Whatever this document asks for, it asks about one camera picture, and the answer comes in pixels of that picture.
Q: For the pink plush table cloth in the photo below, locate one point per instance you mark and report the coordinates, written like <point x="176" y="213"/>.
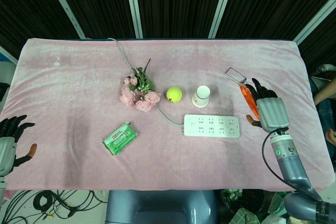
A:
<point x="78" y="98"/>

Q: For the green wet wipes pack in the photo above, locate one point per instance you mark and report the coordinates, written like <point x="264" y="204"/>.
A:
<point x="120" y="138"/>

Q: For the grey-blue robot torso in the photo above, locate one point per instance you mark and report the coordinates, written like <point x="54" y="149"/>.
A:
<point x="162" y="208"/>

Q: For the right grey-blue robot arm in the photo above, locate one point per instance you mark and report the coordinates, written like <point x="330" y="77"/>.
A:
<point x="291" y="166"/>

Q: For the clear badge holder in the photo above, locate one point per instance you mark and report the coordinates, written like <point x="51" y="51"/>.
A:
<point x="242" y="79"/>

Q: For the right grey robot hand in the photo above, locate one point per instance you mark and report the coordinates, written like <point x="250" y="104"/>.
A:
<point x="271" y="111"/>

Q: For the yellow-green tennis ball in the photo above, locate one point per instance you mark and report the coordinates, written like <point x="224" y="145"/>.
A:
<point x="174" y="94"/>

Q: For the white partition post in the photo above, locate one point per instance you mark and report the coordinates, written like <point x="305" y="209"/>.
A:
<point x="315" y="19"/>
<point x="223" y="3"/>
<point x="134" y="3"/>
<point x="65" y="6"/>

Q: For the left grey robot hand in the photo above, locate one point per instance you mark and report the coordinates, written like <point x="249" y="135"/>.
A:
<point x="6" y="148"/>

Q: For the green patterned bags pile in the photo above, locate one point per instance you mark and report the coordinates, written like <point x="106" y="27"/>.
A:
<point x="244" y="216"/>

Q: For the pink artificial flower bouquet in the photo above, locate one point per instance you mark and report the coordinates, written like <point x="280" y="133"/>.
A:
<point x="141" y="98"/>

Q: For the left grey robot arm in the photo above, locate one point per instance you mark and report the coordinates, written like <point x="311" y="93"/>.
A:
<point x="2" y="187"/>

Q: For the white paper cup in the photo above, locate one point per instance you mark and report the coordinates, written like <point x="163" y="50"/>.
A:
<point x="201" y="97"/>

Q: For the white power strip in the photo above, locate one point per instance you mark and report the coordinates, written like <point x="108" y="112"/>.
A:
<point x="212" y="132"/>

